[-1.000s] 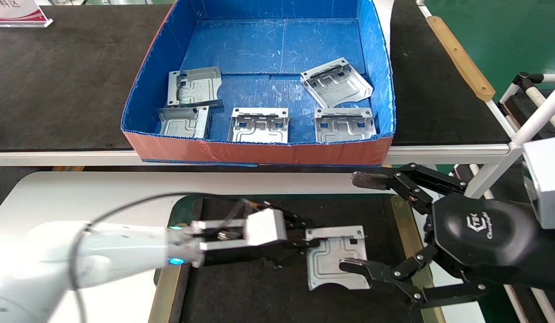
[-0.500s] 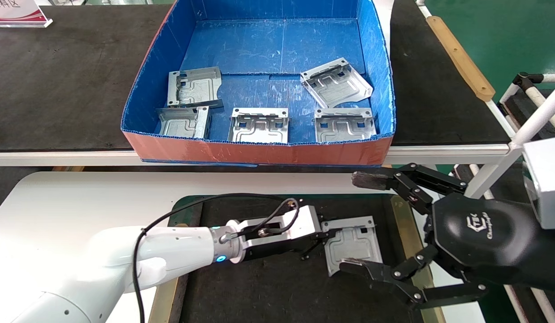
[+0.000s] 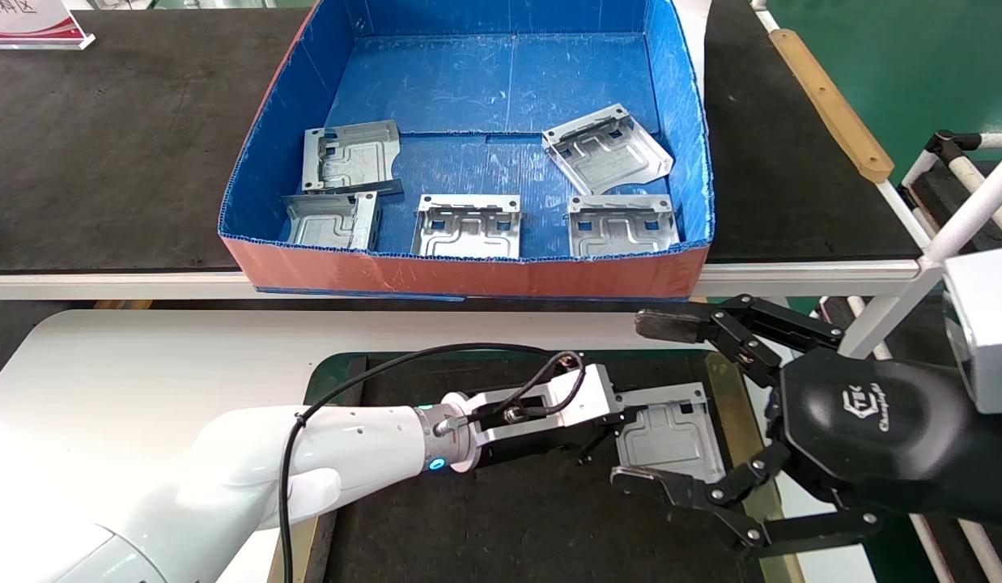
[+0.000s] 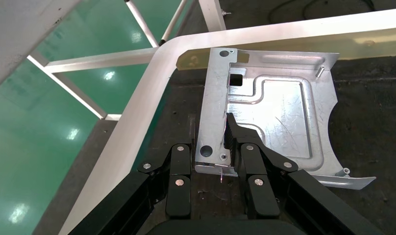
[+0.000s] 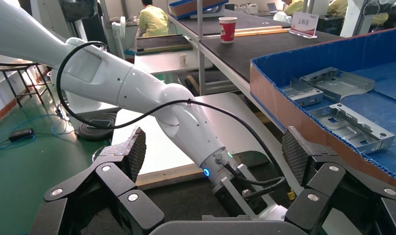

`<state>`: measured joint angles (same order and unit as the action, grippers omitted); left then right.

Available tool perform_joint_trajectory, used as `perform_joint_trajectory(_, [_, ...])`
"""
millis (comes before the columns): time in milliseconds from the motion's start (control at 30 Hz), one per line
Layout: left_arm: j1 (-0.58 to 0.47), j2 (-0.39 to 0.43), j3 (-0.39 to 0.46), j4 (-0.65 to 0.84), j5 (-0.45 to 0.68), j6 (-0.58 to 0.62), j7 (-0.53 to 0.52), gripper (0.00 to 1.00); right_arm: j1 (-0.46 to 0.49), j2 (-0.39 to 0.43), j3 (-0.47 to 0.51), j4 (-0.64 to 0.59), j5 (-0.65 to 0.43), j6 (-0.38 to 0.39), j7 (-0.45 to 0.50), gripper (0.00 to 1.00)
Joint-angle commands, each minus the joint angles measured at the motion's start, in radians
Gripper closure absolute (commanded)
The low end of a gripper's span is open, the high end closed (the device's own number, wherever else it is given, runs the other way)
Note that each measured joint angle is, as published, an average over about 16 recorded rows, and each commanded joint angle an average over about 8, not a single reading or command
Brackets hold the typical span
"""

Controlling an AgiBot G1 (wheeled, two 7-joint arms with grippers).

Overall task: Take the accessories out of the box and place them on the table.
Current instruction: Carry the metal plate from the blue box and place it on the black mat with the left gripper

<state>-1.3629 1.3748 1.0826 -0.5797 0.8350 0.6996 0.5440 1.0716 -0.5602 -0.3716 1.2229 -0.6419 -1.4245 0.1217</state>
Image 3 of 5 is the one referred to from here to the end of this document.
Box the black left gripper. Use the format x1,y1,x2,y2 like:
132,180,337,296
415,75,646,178
473,405,646,470

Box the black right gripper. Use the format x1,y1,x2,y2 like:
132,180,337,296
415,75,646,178
610,294,1002,561

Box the stamped metal bracket plate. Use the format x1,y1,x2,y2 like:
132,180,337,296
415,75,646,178
567,194,681,260
543,103,675,197
614,382,727,484
303,120,405,198
282,191,382,252
411,194,524,261

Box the blue corrugated box orange front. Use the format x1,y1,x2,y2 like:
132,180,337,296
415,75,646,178
219,0,715,300

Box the brass mat clamp strip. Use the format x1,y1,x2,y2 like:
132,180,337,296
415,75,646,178
706,352,805,583
281,518,320,583

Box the small black felt mat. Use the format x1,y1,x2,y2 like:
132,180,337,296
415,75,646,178
307,351,765,583

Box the green base mat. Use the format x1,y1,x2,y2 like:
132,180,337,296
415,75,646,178
304,351,368,410

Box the black cart mat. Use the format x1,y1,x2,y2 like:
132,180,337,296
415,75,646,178
906,162,1002,252

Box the long wooden edge strip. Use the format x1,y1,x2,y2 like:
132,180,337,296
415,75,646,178
770,29,896,185

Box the white pipe rack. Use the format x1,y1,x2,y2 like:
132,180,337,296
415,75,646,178
837,130,1002,361

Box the black pipe joint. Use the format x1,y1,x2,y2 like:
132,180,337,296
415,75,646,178
926,130,983,168

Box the large black felt mat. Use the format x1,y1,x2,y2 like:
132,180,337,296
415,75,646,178
0,8,924,274

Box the white and red sign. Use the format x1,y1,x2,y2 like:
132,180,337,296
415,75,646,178
0,0,97,51

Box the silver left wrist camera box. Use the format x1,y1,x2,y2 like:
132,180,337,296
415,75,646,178
467,364,617,445

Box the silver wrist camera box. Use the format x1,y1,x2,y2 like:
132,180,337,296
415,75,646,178
944,245,1002,415
467,364,617,445

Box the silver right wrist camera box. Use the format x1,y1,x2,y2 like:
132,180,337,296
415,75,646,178
944,245,1002,415

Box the white table edge rail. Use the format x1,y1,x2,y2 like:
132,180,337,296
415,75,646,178
0,259,945,302

